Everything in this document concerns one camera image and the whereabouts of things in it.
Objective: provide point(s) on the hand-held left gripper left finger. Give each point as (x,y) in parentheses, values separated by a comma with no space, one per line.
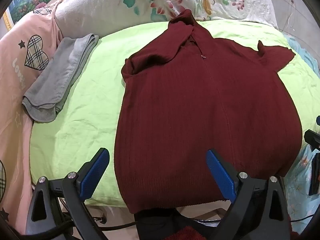
(96,172)

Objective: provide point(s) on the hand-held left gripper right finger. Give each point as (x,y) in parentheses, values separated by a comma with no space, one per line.
(220,177)

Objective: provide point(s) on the dark red knit sweater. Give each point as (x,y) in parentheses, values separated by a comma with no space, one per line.
(200,105)

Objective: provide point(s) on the light blue floral sheet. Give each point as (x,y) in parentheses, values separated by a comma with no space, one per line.
(300,205)

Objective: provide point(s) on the light green bed sheet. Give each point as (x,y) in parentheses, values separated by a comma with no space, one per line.
(95,92)

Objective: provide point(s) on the grey folded towel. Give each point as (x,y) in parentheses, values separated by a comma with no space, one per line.
(57,80)

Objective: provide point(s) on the pink quilt with plaid hearts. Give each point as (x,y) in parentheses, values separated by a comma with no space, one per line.
(15,92)

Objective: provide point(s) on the white floral quilt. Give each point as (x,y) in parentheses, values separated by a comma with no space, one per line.
(112,7)

